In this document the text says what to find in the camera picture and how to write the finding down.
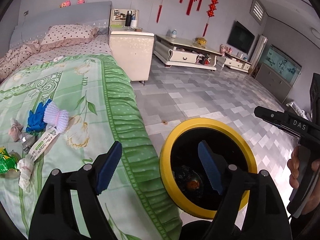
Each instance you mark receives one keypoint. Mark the white foam fruit net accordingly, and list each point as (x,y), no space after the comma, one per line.
(58,118)

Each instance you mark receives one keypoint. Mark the fish tank cabinet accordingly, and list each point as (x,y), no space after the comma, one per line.
(277,72)

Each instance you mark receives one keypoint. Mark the pink tissue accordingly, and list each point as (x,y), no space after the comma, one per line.
(16,129)

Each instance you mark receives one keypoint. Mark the pink polka dot blanket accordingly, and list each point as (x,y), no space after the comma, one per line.
(15,57)

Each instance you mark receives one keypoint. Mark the person right hand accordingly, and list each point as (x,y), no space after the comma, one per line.
(293,165)

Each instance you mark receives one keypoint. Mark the grey upholstered headboard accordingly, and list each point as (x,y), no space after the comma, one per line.
(95,14)

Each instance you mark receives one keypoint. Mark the white green paper package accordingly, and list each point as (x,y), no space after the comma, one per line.
(42,144)

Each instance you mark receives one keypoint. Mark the green floral bed quilt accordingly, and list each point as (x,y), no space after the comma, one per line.
(102,109)

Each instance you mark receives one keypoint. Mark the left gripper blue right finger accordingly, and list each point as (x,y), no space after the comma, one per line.
(212,164)

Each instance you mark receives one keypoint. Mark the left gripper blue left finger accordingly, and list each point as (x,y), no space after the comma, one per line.
(107,164)

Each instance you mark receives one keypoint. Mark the cream bedside cabinet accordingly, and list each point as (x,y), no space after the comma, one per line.
(131,47)

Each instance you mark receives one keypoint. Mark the green snack wrapper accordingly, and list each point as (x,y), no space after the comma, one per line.
(7,161)

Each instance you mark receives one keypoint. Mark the orange fruit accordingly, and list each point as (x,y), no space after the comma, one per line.
(193,184)

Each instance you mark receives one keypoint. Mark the wall mounted black television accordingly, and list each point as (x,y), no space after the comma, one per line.
(240,37)

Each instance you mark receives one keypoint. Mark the pink polka dot pillow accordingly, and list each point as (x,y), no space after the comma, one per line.
(66,35)

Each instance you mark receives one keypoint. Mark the white tissue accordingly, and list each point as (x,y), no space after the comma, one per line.
(25,166)

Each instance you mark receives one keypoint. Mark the cream tv stand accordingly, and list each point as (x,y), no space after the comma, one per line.
(233,62)

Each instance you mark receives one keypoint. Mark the yellow rimmed trash bin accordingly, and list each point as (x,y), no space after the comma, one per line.
(192,163)

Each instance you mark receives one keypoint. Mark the cream coffee table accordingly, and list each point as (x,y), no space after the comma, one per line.
(181,52)

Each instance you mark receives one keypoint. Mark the right red knot ornament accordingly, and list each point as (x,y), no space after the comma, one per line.
(210,14)

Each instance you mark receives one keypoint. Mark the pink plush toy left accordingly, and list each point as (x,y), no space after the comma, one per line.
(65,4)

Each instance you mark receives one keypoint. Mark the silver foil snack bag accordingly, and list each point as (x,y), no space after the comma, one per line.
(27,141)

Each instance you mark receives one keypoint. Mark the black thermos bottle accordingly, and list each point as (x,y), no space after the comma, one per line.
(128,18)

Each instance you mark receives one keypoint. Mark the blue rubber glove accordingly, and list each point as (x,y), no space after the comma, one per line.
(35,122)

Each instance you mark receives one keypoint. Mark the white standing air conditioner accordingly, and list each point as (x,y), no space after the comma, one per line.
(257,53)

